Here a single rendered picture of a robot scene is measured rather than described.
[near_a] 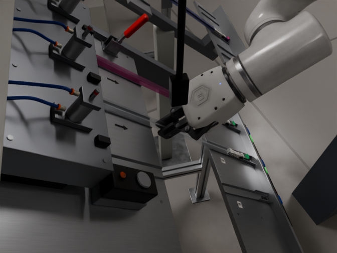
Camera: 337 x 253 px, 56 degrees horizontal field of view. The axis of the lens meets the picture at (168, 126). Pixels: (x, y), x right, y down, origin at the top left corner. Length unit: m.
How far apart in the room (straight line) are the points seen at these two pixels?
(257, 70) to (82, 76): 0.28
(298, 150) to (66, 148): 1.59
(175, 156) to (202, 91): 1.13
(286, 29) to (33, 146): 0.41
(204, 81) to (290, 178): 1.22
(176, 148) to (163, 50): 0.74
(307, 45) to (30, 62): 0.40
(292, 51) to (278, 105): 1.48
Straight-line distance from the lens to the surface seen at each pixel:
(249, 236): 0.68
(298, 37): 0.55
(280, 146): 1.83
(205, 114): 0.56
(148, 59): 0.75
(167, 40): 1.08
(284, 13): 0.63
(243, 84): 0.55
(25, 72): 0.41
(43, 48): 0.46
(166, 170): 1.30
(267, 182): 0.85
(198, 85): 0.59
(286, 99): 2.06
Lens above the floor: 1.47
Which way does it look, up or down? 54 degrees down
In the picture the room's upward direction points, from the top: straight up
